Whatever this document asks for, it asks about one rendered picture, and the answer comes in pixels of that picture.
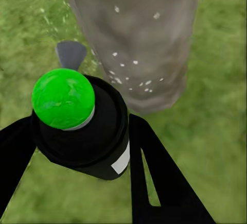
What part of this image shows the pesticide atomizer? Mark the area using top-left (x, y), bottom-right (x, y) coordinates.
top-left (30, 39), bottom-right (130, 180)

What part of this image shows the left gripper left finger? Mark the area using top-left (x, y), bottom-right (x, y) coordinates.
top-left (0, 116), bottom-right (37, 219)

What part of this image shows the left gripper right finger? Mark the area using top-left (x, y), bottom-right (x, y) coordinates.
top-left (129, 114), bottom-right (216, 224)

